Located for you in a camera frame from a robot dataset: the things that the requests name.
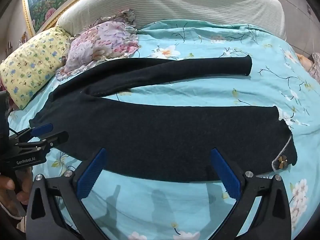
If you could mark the plaid cloth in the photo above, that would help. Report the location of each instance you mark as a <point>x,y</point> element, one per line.
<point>315,67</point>

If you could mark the yellow printed pillow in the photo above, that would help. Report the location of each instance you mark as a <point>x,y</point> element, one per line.
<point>32,67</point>

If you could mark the pink floral blanket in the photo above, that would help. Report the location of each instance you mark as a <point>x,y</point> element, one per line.
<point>100,42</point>

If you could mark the person's left hand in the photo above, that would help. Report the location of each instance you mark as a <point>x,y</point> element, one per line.
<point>7,184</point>

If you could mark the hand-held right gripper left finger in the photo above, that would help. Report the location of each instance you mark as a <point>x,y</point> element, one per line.
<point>91,173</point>

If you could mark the turquoise floral bed sheet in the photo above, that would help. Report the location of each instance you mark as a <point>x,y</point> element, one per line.
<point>200,100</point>

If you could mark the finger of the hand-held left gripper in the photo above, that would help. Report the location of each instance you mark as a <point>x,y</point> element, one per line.
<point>42,129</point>
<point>58,138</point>

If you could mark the gold framed flower painting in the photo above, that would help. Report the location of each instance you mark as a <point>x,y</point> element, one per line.
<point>47,2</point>

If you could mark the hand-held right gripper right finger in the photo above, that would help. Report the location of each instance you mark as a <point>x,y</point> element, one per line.
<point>225,175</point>

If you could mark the black pants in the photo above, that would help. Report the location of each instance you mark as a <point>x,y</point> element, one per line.
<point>162,140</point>

